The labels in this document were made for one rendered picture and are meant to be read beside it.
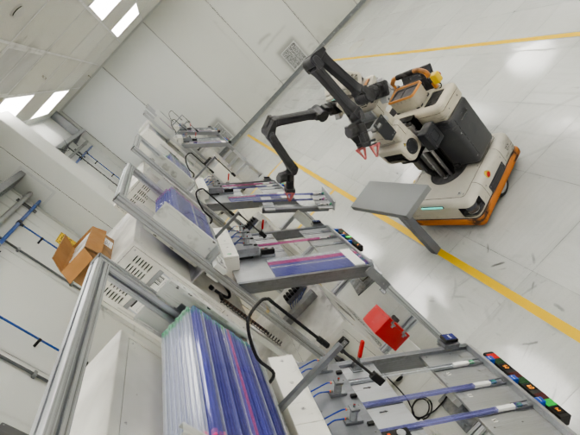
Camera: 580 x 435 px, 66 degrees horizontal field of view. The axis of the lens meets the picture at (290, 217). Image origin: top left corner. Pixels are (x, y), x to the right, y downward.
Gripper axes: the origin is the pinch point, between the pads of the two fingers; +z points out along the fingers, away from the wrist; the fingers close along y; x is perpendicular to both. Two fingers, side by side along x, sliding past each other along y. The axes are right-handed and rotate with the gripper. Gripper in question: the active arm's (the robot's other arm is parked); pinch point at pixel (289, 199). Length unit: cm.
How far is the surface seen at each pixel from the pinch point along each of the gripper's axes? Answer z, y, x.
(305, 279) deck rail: 3, 101, -9
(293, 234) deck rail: 11.2, 32.6, -2.6
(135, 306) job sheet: 6, 110, -91
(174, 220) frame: -29, 93, -71
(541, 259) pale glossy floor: 4, 98, 126
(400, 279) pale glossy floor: 53, 30, 77
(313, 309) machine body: 40, 76, 2
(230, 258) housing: -3, 85, -46
